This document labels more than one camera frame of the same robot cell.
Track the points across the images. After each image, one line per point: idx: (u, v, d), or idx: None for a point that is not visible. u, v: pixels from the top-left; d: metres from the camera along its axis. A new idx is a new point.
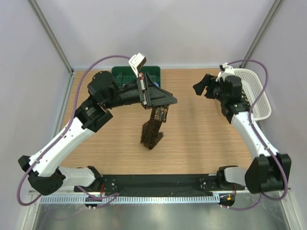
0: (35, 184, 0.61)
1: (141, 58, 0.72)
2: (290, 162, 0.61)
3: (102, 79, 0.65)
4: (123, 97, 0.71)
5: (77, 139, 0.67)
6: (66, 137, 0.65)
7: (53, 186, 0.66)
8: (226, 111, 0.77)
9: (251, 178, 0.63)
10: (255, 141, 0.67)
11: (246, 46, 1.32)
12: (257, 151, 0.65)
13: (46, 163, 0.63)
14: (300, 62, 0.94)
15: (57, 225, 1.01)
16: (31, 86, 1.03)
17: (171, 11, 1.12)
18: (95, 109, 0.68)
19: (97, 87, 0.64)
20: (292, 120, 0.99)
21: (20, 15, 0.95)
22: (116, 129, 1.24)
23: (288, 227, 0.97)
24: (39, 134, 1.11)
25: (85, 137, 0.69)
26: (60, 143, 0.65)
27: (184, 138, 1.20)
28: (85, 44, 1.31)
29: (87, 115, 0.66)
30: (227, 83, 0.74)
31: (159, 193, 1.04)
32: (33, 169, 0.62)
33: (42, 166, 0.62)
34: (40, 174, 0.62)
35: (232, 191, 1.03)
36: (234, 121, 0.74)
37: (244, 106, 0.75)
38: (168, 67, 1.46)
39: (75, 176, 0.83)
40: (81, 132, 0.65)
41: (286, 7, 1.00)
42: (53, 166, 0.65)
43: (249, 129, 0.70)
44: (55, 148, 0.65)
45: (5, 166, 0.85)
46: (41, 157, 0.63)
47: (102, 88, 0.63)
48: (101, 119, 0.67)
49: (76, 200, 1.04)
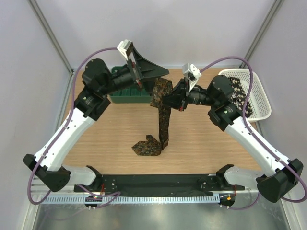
0: (46, 178, 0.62)
1: (128, 42, 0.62)
2: (302, 166, 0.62)
3: (94, 66, 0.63)
4: (117, 82, 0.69)
5: (81, 129, 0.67)
6: (69, 128, 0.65)
7: (60, 179, 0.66)
8: (218, 120, 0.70)
9: (269, 191, 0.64)
10: (264, 154, 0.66)
11: (246, 47, 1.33)
12: (271, 167, 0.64)
13: (54, 156, 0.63)
14: (300, 63, 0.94)
15: (57, 225, 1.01)
16: (31, 86, 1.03)
17: (172, 11, 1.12)
18: (93, 98, 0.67)
19: (90, 74, 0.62)
20: (293, 120, 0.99)
21: (20, 15, 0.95)
22: (116, 129, 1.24)
23: (288, 227, 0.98)
24: (39, 134, 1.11)
25: (88, 126, 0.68)
26: (63, 135, 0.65)
27: (184, 138, 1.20)
28: (85, 43, 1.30)
29: (86, 104, 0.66)
30: (216, 91, 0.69)
31: (159, 194, 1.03)
32: (41, 164, 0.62)
33: (50, 161, 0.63)
34: (49, 167, 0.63)
35: (232, 191, 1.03)
36: (231, 131, 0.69)
37: (234, 108, 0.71)
38: (168, 67, 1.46)
39: (77, 173, 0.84)
40: (84, 121, 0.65)
41: (286, 8, 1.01)
42: (59, 160, 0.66)
43: (252, 139, 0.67)
44: (60, 141, 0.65)
45: (5, 165, 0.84)
46: (47, 152, 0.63)
47: (97, 75, 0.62)
48: (101, 105, 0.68)
49: (76, 200, 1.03)
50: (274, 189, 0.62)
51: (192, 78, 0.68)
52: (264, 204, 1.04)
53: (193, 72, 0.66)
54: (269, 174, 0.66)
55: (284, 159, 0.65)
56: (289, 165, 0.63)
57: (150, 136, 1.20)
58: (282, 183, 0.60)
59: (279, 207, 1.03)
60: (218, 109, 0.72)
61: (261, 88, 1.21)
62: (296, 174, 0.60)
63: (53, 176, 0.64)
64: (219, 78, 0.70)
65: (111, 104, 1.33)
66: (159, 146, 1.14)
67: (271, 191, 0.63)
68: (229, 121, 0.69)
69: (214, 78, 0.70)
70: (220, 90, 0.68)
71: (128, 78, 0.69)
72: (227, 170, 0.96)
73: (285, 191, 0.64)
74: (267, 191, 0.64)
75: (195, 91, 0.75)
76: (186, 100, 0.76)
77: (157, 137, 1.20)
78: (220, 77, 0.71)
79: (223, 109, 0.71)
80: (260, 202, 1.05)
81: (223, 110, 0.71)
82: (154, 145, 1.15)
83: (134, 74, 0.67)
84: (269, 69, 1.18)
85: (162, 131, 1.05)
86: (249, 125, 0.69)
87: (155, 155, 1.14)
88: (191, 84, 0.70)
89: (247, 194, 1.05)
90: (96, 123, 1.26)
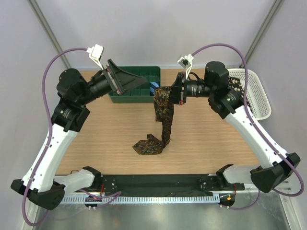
0: (40, 201, 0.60)
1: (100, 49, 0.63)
2: (300, 160, 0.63)
3: (68, 76, 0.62)
4: (94, 89, 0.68)
5: (64, 144, 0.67)
6: (52, 145, 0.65)
7: (54, 198, 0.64)
8: (219, 107, 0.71)
9: (263, 183, 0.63)
10: (263, 146, 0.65)
11: (246, 47, 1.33)
12: (269, 160, 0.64)
13: (42, 177, 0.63)
14: (299, 63, 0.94)
15: (57, 225, 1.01)
16: (30, 86, 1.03)
17: (171, 11, 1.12)
18: (70, 110, 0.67)
19: (64, 86, 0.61)
20: (293, 120, 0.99)
21: (20, 15, 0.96)
22: (116, 129, 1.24)
23: (288, 227, 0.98)
24: (39, 135, 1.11)
25: (70, 140, 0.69)
26: (48, 154, 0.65)
27: (184, 138, 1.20)
28: (85, 44, 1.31)
29: (64, 118, 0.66)
30: (212, 75, 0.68)
31: (159, 194, 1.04)
32: (31, 188, 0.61)
33: (40, 182, 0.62)
34: (40, 189, 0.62)
35: (232, 191, 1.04)
36: (232, 120, 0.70)
37: (235, 94, 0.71)
38: (168, 67, 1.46)
39: (73, 180, 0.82)
40: (65, 135, 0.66)
41: (286, 8, 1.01)
42: (49, 179, 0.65)
43: (252, 130, 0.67)
44: (45, 160, 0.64)
45: (5, 166, 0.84)
46: (34, 174, 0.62)
47: (72, 86, 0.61)
48: (80, 116, 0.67)
49: (76, 200, 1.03)
50: (268, 181, 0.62)
51: (185, 63, 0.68)
52: (264, 204, 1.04)
53: (185, 58, 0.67)
54: (265, 166, 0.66)
55: (282, 152, 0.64)
56: (286, 158, 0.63)
57: (151, 135, 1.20)
58: (277, 176, 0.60)
59: (279, 207, 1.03)
60: (221, 97, 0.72)
61: (261, 88, 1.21)
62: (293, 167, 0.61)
63: (47, 197, 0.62)
64: (214, 63, 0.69)
65: (111, 104, 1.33)
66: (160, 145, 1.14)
67: (266, 184, 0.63)
68: (231, 109, 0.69)
69: (208, 63, 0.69)
70: (215, 72, 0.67)
71: (104, 86, 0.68)
72: (226, 169, 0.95)
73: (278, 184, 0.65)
74: (262, 183, 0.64)
75: (193, 83, 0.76)
76: (185, 89, 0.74)
77: (158, 137, 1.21)
78: (216, 63, 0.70)
79: (226, 97, 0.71)
80: (260, 202, 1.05)
81: (225, 97, 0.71)
82: (154, 144, 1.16)
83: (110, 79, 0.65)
84: (269, 69, 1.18)
85: (165, 132, 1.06)
86: (251, 115, 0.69)
87: (156, 153, 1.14)
88: (187, 71, 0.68)
89: (247, 194, 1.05)
90: (96, 123, 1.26)
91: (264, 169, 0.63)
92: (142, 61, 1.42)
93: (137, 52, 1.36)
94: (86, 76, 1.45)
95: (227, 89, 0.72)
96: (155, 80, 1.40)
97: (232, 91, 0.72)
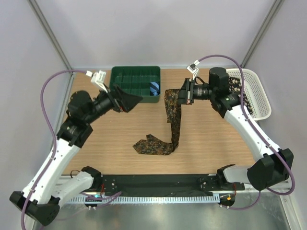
0: (38, 214, 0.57)
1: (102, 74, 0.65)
2: (293, 156, 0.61)
3: (78, 96, 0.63)
4: (99, 108, 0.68)
5: (67, 158, 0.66)
6: (56, 159, 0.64)
7: (51, 212, 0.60)
8: (218, 106, 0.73)
9: (256, 176, 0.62)
10: (255, 139, 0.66)
11: (246, 47, 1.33)
12: (260, 152, 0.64)
13: (43, 189, 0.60)
14: (299, 63, 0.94)
15: (58, 225, 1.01)
16: (31, 86, 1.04)
17: (172, 11, 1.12)
18: (76, 127, 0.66)
19: (75, 104, 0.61)
20: (293, 120, 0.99)
21: (20, 15, 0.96)
22: (116, 129, 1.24)
23: (288, 227, 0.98)
24: (39, 135, 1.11)
25: (73, 155, 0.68)
26: (51, 166, 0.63)
27: (184, 138, 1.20)
28: (85, 44, 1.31)
29: (71, 133, 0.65)
30: (212, 76, 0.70)
31: (159, 193, 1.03)
32: (30, 199, 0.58)
33: (40, 194, 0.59)
34: (39, 201, 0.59)
35: (232, 191, 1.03)
36: (229, 117, 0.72)
37: (234, 96, 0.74)
38: (168, 67, 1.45)
39: (69, 190, 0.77)
40: (70, 150, 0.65)
41: (286, 7, 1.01)
42: (48, 192, 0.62)
43: (246, 125, 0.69)
44: (48, 172, 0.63)
45: (5, 166, 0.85)
46: (35, 185, 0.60)
47: (81, 105, 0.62)
48: (85, 132, 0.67)
49: (76, 200, 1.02)
50: (261, 174, 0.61)
51: (192, 66, 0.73)
52: (264, 204, 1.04)
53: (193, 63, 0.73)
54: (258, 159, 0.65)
55: (275, 146, 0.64)
56: (278, 152, 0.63)
57: (150, 135, 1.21)
58: (267, 167, 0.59)
59: (279, 207, 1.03)
60: (221, 97, 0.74)
61: (261, 88, 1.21)
62: (284, 162, 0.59)
63: (45, 210, 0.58)
64: (216, 67, 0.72)
65: None
66: (165, 151, 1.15)
67: (259, 176, 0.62)
68: (229, 107, 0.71)
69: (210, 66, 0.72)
70: (216, 74, 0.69)
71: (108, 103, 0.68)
72: (228, 167, 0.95)
73: (274, 183, 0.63)
74: (256, 177, 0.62)
75: (199, 86, 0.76)
76: (192, 89, 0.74)
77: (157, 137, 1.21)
78: (218, 66, 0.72)
79: (226, 97, 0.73)
80: (260, 202, 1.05)
81: (225, 98, 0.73)
82: (154, 144, 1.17)
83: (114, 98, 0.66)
84: (269, 69, 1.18)
85: (174, 134, 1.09)
86: (247, 112, 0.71)
87: (156, 152, 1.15)
88: (194, 74, 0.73)
89: (247, 194, 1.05)
90: (96, 123, 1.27)
91: (256, 163, 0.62)
92: (142, 61, 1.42)
93: (137, 52, 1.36)
94: (86, 76, 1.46)
95: (227, 91, 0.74)
96: (155, 80, 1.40)
97: (232, 93, 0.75)
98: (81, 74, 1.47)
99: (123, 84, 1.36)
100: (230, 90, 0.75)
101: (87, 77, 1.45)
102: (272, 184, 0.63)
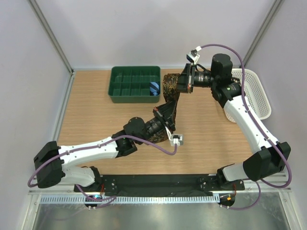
0: (52, 173, 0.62)
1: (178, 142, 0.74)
2: (290, 149, 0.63)
3: (135, 124, 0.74)
4: (151, 130, 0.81)
5: (106, 154, 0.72)
6: (100, 149, 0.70)
7: (52, 180, 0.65)
8: (219, 96, 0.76)
9: (253, 167, 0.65)
10: (254, 132, 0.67)
11: (245, 47, 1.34)
12: (258, 144, 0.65)
13: (75, 158, 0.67)
14: (299, 63, 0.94)
15: (57, 225, 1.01)
16: (31, 86, 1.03)
17: (172, 11, 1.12)
18: (127, 142, 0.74)
19: (130, 130, 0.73)
20: (294, 120, 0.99)
21: (21, 16, 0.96)
22: (116, 129, 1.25)
23: (288, 227, 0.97)
24: (39, 134, 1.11)
25: (110, 156, 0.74)
26: (93, 149, 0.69)
27: (184, 138, 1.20)
28: (85, 44, 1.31)
29: (122, 144, 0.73)
30: (215, 64, 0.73)
31: (159, 193, 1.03)
32: (61, 157, 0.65)
33: (69, 160, 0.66)
34: (64, 163, 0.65)
35: (232, 191, 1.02)
36: (229, 107, 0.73)
37: (236, 86, 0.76)
38: (168, 67, 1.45)
39: (75, 175, 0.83)
40: (113, 151, 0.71)
41: (286, 8, 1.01)
42: (73, 164, 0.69)
43: (246, 116, 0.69)
44: (89, 151, 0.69)
45: (5, 165, 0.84)
46: (72, 151, 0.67)
47: (134, 131, 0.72)
48: (128, 150, 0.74)
49: (76, 200, 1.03)
50: (258, 165, 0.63)
51: (193, 52, 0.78)
52: (264, 204, 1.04)
53: (195, 49, 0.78)
54: (255, 151, 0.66)
55: (273, 139, 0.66)
56: (276, 145, 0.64)
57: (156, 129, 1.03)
58: (265, 160, 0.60)
59: (279, 207, 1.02)
60: (223, 86, 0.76)
61: (261, 88, 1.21)
62: (284, 158, 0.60)
63: (55, 174, 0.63)
64: (220, 55, 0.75)
65: (110, 104, 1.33)
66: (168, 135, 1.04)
67: (254, 166, 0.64)
68: (229, 97, 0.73)
69: (215, 55, 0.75)
70: (219, 62, 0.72)
71: (158, 126, 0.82)
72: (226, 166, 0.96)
73: (267, 174, 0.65)
74: (253, 167, 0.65)
75: (200, 73, 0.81)
76: (193, 74, 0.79)
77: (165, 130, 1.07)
78: (222, 55, 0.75)
79: (227, 86, 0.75)
80: (260, 202, 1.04)
81: (226, 87, 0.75)
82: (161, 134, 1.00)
83: (163, 121, 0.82)
84: (269, 69, 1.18)
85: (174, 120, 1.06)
86: (248, 104, 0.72)
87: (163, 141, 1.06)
88: (195, 60, 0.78)
89: (247, 194, 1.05)
90: (97, 123, 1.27)
91: (254, 154, 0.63)
92: (142, 61, 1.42)
93: (137, 52, 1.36)
94: (86, 76, 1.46)
95: (229, 81, 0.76)
96: (155, 79, 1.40)
97: (234, 83, 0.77)
98: (81, 74, 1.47)
99: (123, 84, 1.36)
100: (231, 80, 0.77)
101: (88, 77, 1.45)
102: (265, 174, 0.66)
